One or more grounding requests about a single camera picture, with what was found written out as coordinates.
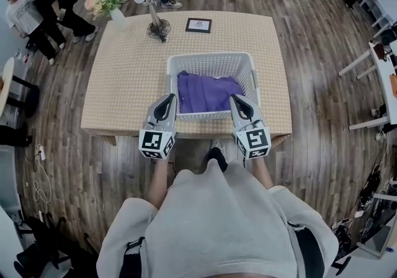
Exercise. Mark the white power strip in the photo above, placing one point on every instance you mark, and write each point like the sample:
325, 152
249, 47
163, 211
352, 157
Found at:
41, 152

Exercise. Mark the round wooden side table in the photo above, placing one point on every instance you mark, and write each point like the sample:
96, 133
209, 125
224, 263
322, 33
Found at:
7, 84

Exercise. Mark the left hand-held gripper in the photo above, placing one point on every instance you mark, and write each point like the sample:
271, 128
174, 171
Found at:
153, 143

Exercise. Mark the person's left forearm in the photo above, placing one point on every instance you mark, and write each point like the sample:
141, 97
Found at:
159, 183

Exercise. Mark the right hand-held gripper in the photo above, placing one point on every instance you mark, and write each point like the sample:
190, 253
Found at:
254, 141

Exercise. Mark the person's right shoe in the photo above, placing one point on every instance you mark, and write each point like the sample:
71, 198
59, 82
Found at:
217, 143

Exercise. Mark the white plastic laundry basket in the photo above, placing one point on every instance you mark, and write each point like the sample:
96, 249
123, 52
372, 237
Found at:
211, 61

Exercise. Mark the silver desk lamp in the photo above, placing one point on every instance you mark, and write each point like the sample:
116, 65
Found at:
153, 19

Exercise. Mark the person's right forearm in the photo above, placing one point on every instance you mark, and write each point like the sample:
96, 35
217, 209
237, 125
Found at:
262, 174

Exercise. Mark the black picture frame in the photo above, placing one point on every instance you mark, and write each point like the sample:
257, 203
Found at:
198, 25

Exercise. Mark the white vase with flowers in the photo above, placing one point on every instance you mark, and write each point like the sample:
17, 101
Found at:
108, 0

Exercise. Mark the person's grey shirt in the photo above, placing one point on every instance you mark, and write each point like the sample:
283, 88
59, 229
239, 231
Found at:
217, 217

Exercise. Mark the purple hooded garment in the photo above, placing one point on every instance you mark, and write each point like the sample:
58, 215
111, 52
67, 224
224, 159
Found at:
204, 93

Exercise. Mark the beige checkered tablecloth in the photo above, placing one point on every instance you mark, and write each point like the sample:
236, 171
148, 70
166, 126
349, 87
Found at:
130, 78

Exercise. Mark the white desk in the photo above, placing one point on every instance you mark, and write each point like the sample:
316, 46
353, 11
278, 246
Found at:
384, 78

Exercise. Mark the black office chair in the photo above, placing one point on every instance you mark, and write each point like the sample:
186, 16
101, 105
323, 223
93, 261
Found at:
43, 245

